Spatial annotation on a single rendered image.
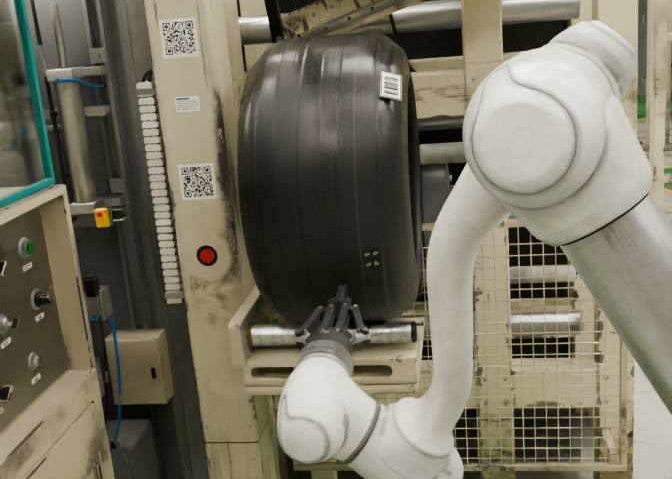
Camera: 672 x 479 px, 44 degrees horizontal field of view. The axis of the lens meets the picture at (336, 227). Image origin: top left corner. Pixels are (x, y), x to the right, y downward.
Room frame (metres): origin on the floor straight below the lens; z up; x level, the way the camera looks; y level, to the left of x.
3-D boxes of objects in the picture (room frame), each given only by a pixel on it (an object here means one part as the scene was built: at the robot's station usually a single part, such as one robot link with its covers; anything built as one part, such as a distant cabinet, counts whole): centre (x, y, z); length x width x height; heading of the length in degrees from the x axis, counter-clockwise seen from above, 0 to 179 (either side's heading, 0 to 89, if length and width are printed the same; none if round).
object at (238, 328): (1.76, 0.19, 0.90); 0.40 x 0.03 x 0.10; 171
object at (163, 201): (1.74, 0.36, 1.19); 0.05 x 0.04 x 0.48; 171
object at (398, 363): (1.59, 0.03, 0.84); 0.36 x 0.09 x 0.06; 81
